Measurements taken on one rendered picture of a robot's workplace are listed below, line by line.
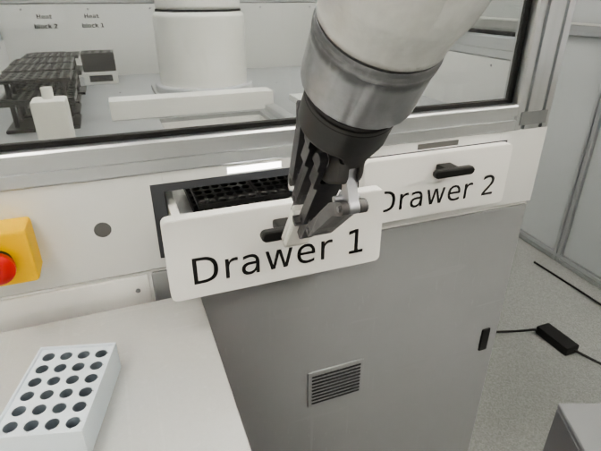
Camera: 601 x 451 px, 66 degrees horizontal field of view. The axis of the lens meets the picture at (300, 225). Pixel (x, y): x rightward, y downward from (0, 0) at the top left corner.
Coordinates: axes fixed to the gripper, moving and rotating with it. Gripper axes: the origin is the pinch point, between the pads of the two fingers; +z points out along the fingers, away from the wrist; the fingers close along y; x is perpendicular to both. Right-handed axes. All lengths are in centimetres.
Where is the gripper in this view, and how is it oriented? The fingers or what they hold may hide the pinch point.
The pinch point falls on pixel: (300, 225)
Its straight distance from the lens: 52.1
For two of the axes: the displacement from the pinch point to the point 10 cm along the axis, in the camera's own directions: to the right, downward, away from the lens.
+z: -2.0, 5.0, 8.4
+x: -9.3, 1.6, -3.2
